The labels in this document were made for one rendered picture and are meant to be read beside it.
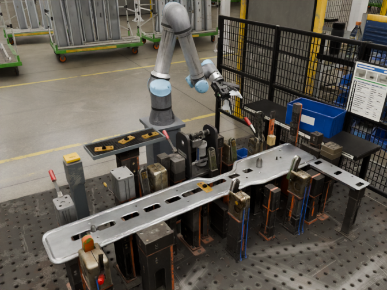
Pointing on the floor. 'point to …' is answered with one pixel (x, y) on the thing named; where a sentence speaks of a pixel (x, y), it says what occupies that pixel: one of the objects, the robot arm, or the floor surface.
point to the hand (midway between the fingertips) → (238, 106)
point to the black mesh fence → (295, 78)
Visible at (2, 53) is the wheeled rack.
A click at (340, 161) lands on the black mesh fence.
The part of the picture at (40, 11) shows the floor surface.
